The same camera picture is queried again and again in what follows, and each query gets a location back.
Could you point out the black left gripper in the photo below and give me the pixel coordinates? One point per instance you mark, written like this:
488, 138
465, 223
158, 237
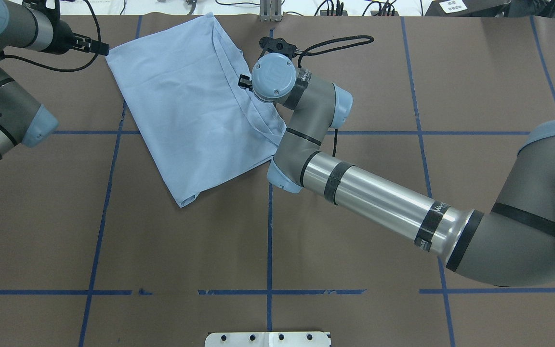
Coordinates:
61, 42

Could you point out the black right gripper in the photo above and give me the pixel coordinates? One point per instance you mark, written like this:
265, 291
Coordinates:
244, 82

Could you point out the light blue t-shirt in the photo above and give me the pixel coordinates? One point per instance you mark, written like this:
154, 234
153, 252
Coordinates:
201, 128

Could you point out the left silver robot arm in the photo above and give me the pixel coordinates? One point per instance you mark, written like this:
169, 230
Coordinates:
23, 119

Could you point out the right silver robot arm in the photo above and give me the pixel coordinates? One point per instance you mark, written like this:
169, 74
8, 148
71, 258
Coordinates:
513, 244

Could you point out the black power adapter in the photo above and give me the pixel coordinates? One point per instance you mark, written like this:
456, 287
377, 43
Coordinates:
467, 8

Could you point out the aluminium frame post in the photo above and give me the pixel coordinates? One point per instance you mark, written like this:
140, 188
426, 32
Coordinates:
270, 11

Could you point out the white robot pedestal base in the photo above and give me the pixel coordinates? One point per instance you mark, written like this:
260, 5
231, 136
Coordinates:
269, 339

